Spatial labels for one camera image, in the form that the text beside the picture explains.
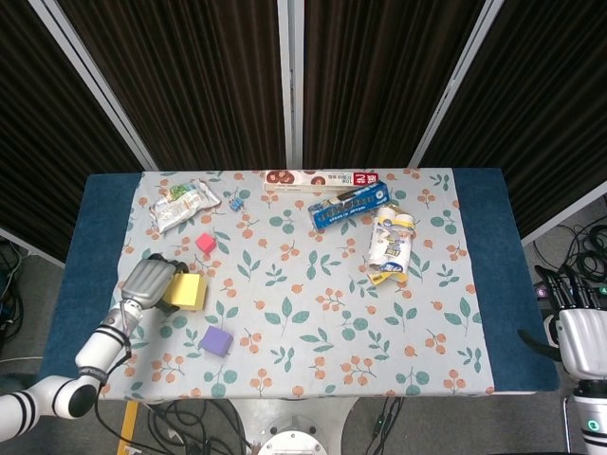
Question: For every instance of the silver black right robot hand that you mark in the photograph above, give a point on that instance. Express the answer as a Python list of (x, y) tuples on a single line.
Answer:
[(581, 336)]

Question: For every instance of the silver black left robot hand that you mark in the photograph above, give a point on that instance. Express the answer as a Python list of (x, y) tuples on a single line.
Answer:
[(144, 282)]

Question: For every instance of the large yellow cube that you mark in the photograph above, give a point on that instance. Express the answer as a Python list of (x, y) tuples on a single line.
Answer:
[(187, 290)]

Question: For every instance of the small pink cube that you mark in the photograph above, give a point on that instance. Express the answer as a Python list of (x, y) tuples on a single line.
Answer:
[(206, 242)]

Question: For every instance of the purple foam block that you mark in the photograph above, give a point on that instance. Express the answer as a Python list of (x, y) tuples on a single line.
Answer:
[(215, 340)]

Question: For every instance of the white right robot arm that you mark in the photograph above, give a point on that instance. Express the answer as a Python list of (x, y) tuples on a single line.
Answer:
[(593, 422)]

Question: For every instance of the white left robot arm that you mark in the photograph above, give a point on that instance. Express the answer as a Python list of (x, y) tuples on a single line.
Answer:
[(102, 343)]

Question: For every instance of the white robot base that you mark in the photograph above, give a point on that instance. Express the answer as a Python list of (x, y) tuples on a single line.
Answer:
[(294, 443)]

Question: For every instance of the black power strip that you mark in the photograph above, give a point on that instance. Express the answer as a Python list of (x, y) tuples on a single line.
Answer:
[(541, 291)]

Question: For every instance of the silver snack bag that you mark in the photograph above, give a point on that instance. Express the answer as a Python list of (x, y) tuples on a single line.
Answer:
[(182, 205)]

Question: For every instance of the blue table cover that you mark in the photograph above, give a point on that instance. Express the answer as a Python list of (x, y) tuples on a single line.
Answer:
[(493, 256)]

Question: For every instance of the blue binder clip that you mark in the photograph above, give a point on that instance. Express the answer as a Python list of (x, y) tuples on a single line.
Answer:
[(235, 205)]

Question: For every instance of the yellow floor tape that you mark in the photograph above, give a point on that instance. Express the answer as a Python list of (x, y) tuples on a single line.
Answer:
[(127, 426)]

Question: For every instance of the floral tablecloth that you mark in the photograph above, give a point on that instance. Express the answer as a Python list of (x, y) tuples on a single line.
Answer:
[(308, 313)]

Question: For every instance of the dark fabric partition panel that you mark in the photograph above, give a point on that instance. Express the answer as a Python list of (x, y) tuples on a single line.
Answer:
[(536, 118), (42, 142), (379, 80), (199, 85)]

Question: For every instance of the white wrap box red label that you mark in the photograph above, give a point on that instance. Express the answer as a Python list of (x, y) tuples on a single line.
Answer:
[(313, 181)]

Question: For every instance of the white-yellow snack bag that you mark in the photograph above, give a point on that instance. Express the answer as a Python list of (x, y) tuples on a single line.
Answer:
[(391, 242)]

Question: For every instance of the blue wrap box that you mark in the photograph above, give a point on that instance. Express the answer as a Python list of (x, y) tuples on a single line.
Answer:
[(348, 206)]

